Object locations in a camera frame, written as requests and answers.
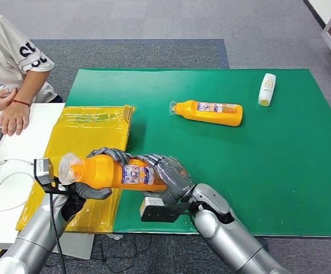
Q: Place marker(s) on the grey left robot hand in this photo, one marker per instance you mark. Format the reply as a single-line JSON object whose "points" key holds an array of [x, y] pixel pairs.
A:
{"points": [[94, 192]]}

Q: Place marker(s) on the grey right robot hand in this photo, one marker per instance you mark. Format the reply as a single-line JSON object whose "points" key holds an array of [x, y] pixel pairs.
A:
{"points": [[174, 177]]}

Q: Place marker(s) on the orange bottle with clear cap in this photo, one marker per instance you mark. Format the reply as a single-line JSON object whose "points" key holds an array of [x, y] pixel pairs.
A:
{"points": [[103, 174], [211, 115]]}

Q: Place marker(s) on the person's left forearm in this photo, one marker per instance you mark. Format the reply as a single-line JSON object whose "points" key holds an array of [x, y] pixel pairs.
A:
{"points": [[29, 87]]}

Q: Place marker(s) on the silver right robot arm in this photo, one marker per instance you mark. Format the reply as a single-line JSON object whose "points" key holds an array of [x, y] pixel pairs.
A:
{"points": [[225, 238]]}

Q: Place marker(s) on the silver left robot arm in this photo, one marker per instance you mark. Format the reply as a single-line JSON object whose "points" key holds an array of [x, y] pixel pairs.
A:
{"points": [[34, 238]]}

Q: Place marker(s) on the small white bottle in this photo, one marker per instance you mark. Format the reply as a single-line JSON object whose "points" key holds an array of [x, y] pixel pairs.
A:
{"points": [[267, 89]]}

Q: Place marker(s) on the white table foot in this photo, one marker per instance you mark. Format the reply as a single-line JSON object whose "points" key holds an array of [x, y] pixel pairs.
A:
{"points": [[114, 237]]}

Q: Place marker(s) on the yellow plastic-wrapped cardboard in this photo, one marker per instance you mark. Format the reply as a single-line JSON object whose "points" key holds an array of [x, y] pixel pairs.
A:
{"points": [[82, 132]]}

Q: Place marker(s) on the green table mat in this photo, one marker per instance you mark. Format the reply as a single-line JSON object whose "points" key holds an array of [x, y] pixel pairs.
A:
{"points": [[239, 170]]}

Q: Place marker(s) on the person's left hand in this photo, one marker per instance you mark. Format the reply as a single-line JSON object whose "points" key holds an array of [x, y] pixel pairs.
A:
{"points": [[13, 119]]}

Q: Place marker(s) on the person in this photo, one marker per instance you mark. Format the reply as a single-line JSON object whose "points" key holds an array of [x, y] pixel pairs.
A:
{"points": [[2, 53]]}

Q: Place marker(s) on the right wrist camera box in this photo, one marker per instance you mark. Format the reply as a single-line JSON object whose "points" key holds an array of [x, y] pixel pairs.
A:
{"points": [[159, 213]]}

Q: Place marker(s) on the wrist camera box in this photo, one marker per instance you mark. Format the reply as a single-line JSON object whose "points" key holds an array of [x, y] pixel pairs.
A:
{"points": [[43, 168], [159, 213]]}

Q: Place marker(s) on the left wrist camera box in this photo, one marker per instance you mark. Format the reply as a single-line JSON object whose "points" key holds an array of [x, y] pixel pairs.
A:
{"points": [[43, 168]]}

